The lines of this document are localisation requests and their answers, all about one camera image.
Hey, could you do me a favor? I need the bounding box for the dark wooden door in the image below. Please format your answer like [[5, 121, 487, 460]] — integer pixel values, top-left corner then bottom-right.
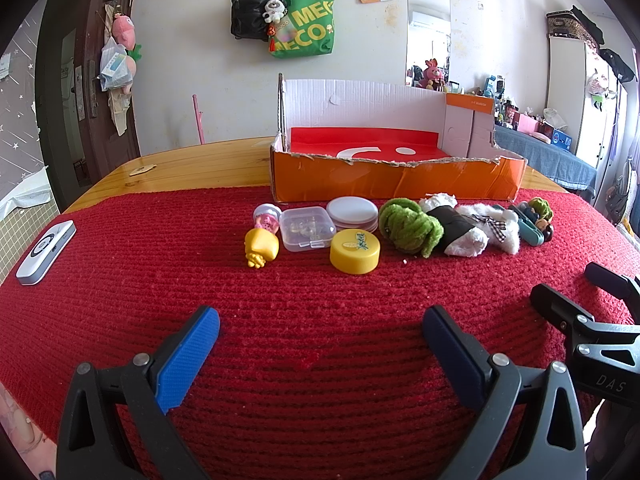
[[37, 0, 142, 211]]

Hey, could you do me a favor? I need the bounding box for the white fluffy scrunchie with bow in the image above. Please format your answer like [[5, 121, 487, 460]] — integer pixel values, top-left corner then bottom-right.
[[457, 203, 521, 253]]

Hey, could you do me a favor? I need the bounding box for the wall mirror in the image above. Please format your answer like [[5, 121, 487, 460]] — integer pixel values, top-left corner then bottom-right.
[[405, 0, 452, 93]]

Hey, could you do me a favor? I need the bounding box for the large green yarn scrunchie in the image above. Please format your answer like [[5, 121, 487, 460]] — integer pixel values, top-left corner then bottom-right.
[[378, 198, 445, 257]]

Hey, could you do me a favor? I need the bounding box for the yellow round lid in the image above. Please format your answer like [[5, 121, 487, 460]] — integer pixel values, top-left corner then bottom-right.
[[329, 229, 381, 274]]

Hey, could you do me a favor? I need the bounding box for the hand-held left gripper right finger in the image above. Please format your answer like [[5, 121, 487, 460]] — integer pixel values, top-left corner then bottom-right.
[[421, 305, 586, 480]]

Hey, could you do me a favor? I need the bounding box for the star patterned curtain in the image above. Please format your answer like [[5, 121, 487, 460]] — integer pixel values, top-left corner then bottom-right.
[[0, 5, 51, 211]]

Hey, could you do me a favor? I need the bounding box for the hanging beige cloth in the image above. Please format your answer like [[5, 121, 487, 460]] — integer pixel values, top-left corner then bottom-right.
[[109, 91, 132, 136]]

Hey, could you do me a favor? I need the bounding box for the white and green hanging plush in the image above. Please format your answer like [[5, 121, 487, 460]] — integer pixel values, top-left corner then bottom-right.
[[587, 69, 618, 111]]

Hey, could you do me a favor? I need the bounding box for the black backpack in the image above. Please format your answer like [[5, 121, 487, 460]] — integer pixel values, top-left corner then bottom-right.
[[230, 0, 278, 41]]

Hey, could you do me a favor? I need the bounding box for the peach plush with green leaves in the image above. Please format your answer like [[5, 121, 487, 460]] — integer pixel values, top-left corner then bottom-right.
[[120, 44, 144, 93]]

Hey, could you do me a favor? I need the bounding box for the floral patterned clothing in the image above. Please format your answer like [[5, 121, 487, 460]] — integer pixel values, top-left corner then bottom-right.
[[0, 385, 57, 480]]

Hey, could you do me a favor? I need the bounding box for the chair with hanging bags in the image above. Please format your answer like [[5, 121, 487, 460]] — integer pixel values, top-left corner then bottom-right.
[[600, 150, 640, 226]]

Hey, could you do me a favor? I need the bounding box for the table with blue cloth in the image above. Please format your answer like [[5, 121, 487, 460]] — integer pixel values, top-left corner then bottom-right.
[[492, 120, 598, 201]]

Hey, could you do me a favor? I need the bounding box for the white handheld device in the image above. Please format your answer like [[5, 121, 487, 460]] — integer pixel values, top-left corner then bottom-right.
[[16, 220, 77, 286]]

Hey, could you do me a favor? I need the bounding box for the white wardrobe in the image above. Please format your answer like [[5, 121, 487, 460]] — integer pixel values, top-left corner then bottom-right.
[[545, 35, 628, 171]]

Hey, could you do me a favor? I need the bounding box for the pink stick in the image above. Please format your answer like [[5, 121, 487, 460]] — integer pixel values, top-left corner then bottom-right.
[[192, 94, 206, 145]]

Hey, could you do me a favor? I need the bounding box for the green tote bag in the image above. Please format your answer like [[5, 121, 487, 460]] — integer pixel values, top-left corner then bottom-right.
[[270, 0, 337, 59]]

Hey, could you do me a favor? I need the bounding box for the small doll figure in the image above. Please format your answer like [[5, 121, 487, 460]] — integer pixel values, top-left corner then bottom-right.
[[522, 202, 555, 241]]

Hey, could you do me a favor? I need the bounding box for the small green yarn scrunchie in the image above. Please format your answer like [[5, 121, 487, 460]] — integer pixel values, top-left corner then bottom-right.
[[527, 197, 554, 221]]

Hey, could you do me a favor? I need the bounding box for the pink and yellow toy figure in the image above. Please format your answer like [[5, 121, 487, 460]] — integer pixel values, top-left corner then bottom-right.
[[244, 203, 282, 269]]

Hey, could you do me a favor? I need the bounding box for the orange cardboard box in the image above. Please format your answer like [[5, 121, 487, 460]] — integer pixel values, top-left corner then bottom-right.
[[270, 72, 528, 206]]

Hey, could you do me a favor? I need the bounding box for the cluster of cosmetics bottles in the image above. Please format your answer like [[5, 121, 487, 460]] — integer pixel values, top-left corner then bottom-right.
[[447, 75, 518, 126]]

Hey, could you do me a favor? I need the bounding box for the dark patterned suitcase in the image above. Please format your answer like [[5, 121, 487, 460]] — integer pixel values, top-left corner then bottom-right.
[[546, 10, 601, 43]]

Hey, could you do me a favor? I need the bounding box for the black bag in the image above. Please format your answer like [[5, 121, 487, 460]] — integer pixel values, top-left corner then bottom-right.
[[599, 48, 636, 83]]

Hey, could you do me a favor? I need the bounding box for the red knitted mat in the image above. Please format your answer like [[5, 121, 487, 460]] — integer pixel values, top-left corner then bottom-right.
[[0, 182, 640, 480]]

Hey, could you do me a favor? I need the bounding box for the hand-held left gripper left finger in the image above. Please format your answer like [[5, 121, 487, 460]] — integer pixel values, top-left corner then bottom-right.
[[56, 306, 221, 480]]

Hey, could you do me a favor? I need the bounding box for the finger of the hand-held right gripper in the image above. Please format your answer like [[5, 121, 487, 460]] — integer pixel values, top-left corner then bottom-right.
[[531, 284, 596, 346], [585, 261, 640, 311]]

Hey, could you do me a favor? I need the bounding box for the pink bunny plush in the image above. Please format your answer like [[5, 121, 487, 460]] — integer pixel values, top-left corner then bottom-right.
[[417, 59, 447, 92]]

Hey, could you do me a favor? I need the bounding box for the clear plastic box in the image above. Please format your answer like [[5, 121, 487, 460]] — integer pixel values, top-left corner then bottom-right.
[[279, 206, 337, 253]]

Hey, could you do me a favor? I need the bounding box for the white plastic bag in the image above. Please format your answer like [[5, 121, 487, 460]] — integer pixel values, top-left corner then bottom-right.
[[542, 107, 568, 131]]

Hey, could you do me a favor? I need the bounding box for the clear plastic bag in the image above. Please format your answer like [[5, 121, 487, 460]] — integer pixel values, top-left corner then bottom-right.
[[99, 42, 136, 92]]

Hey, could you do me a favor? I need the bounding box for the teal clip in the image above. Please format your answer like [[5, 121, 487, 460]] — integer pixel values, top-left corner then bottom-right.
[[510, 205, 546, 247]]

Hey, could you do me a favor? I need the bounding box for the rice ball plush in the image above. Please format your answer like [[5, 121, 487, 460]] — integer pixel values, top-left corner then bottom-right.
[[419, 193, 488, 257]]

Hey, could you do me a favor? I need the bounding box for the pink plush toy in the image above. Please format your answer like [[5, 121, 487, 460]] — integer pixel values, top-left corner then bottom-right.
[[111, 14, 136, 46]]

